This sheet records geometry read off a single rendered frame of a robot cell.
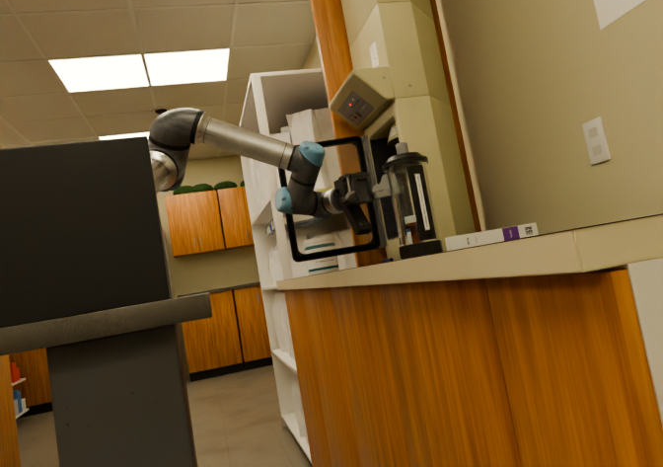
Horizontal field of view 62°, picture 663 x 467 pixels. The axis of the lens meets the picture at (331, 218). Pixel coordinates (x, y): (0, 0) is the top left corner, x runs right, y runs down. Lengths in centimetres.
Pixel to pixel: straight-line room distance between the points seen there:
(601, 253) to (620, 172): 102
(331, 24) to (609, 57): 99
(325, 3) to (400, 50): 52
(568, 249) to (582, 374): 14
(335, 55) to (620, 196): 108
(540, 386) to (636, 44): 100
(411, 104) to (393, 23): 25
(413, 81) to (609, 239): 121
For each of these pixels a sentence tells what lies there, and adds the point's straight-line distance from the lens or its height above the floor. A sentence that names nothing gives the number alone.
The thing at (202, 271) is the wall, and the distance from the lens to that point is 703.
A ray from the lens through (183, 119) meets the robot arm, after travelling 155.
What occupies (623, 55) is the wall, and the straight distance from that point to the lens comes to 155.
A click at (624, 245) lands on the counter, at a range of 57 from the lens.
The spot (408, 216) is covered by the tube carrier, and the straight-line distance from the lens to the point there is 125.
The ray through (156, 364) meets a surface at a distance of 98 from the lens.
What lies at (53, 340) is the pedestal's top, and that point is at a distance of 93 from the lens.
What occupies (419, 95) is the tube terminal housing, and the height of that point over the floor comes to 141.
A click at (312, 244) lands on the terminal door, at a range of 185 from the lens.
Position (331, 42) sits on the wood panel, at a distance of 209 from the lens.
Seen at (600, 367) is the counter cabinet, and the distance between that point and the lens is 60.
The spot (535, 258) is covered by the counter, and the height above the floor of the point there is 92.
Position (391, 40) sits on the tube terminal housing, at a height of 159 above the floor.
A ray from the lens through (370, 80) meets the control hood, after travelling 166.
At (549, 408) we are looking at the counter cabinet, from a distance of 70.
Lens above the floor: 94
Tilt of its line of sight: 6 degrees up
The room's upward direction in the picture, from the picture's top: 10 degrees counter-clockwise
